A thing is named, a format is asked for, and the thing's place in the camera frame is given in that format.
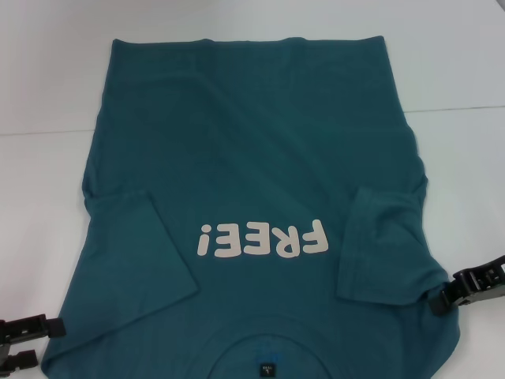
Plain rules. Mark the teal t-shirt with FREE print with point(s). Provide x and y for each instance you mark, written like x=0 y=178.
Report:
x=244 y=158

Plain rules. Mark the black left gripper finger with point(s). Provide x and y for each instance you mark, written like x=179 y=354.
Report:
x=35 y=327
x=21 y=357

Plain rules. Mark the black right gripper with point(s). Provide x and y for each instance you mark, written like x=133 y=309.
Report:
x=491 y=290

